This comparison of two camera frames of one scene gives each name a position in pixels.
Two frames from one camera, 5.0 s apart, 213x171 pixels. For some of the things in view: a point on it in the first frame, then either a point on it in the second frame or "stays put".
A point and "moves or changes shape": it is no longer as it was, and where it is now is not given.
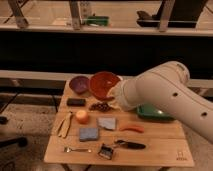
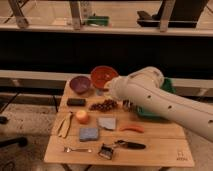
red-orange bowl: x=100 y=83 moves or changes shape
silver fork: x=69 y=150 stays put
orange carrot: x=137 y=128 stays put
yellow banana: x=65 y=126 stays put
